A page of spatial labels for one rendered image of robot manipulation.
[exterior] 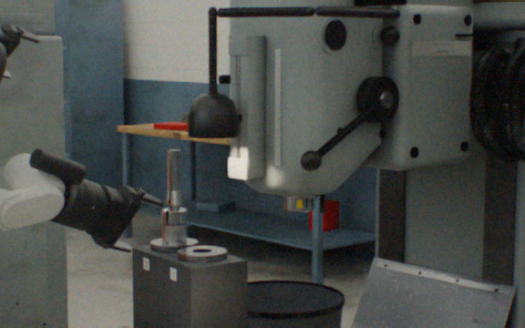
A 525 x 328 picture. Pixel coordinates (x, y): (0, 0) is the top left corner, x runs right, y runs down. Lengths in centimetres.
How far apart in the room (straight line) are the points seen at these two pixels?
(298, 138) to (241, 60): 14
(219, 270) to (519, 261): 52
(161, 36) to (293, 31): 734
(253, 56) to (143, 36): 754
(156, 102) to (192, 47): 69
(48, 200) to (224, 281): 35
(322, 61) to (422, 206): 52
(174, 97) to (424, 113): 710
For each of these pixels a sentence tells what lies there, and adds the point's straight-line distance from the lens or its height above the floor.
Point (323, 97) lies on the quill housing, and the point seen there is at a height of 146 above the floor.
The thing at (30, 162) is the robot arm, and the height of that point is 134.
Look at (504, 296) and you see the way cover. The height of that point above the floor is 111.
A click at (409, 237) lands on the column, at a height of 117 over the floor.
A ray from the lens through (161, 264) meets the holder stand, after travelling 183.
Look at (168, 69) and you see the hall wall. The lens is 871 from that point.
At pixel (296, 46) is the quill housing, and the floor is 153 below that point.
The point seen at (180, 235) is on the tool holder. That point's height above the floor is 118.
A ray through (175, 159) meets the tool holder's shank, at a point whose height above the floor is 132.
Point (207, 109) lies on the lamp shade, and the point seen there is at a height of 145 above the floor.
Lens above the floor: 154
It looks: 7 degrees down
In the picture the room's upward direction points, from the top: straight up
